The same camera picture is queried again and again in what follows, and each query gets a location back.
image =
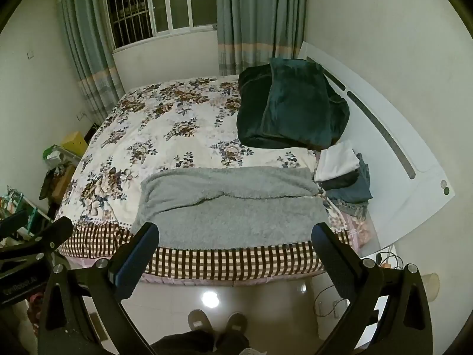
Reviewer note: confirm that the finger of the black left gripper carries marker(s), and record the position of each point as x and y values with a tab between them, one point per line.
37	248

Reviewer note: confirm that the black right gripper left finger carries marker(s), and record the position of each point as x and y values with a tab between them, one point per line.
65	324

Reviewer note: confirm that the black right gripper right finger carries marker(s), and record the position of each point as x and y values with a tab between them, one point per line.
393	299

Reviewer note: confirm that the grey fluffy pants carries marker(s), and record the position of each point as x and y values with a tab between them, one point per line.
223	208

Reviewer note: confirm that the green metal rack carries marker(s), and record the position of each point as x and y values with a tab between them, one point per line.
20	217

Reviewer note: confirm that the green and white bag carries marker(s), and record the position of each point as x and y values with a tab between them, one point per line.
54	156

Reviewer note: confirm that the dark grey folded clothes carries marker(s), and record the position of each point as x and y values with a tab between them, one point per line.
353	187

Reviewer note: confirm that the yellow cardboard box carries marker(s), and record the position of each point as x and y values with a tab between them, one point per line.
75	143

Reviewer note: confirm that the white bed headboard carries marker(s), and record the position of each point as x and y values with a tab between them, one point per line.
407	182

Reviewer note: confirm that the white folded cloth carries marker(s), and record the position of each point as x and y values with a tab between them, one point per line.
335	161

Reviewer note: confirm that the right dark slipper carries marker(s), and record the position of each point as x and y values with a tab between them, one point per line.
235	328

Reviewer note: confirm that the floral bed blanket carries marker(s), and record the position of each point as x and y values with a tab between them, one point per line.
186	123

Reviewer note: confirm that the dark green folded blanket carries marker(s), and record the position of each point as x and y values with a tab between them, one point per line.
289	103

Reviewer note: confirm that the left grey-green curtain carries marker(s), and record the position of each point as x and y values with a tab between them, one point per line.
83	25

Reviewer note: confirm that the grey-green curtain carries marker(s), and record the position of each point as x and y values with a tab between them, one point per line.
83	25
251	32

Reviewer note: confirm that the window with metal bars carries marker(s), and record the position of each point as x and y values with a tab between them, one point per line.
133	21

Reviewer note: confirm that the right grey-green curtain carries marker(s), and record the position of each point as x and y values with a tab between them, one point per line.
251	32

